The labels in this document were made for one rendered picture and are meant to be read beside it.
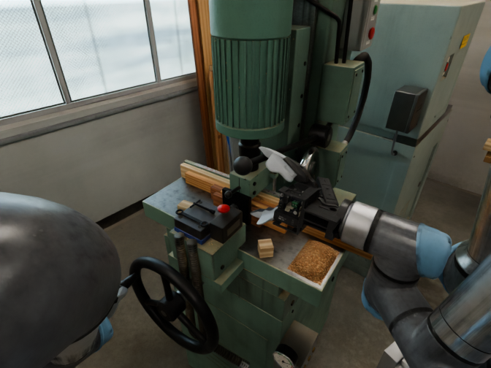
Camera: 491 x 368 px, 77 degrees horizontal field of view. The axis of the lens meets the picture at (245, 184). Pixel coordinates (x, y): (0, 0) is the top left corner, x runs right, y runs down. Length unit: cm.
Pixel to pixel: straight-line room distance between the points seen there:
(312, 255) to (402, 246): 30
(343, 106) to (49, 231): 77
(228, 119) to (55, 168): 151
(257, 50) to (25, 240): 57
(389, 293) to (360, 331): 125
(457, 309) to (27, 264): 45
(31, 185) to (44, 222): 189
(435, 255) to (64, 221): 46
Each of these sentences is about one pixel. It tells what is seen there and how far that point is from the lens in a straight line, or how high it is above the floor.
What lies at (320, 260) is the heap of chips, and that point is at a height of 92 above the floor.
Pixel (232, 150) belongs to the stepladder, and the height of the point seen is 67.
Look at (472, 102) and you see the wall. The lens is 295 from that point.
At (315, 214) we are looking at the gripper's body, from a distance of 52.
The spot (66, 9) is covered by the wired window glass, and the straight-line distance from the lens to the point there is 207.
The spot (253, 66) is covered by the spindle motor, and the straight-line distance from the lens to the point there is 68.
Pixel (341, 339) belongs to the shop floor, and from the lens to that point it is 177.
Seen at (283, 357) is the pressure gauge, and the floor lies 68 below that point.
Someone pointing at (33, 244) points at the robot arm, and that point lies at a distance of 19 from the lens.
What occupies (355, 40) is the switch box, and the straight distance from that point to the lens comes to 94.
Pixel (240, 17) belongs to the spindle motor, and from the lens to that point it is 67.
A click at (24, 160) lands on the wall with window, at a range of 203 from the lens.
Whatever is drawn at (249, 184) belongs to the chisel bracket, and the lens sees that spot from 82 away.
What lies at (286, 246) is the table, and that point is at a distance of 82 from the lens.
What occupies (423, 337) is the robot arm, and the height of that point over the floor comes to 107.
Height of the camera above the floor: 147
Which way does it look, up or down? 33 degrees down
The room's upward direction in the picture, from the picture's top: straight up
